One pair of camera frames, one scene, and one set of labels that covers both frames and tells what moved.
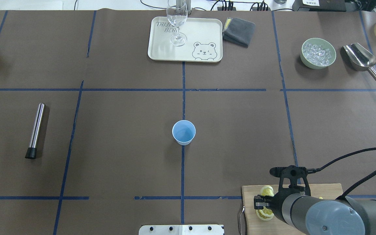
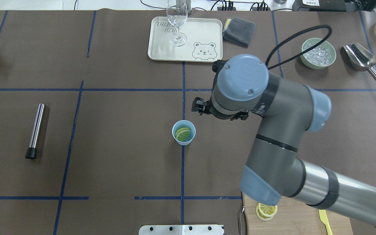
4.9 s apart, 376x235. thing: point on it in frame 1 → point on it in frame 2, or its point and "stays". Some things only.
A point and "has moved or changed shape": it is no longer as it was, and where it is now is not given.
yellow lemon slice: [267, 190] has moved or changed shape
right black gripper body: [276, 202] → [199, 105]
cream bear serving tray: [204, 42] stays
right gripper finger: [259, 198] → [199, 101]
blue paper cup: [183, 131] stays
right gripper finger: [260, 205] → [201, 110]
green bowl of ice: [317, 53] stays
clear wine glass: [177, 14] stays
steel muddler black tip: [31, 151] stays
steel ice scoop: [360, 59] stays
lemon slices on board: [265, 214] stays
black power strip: [254, 8] stays
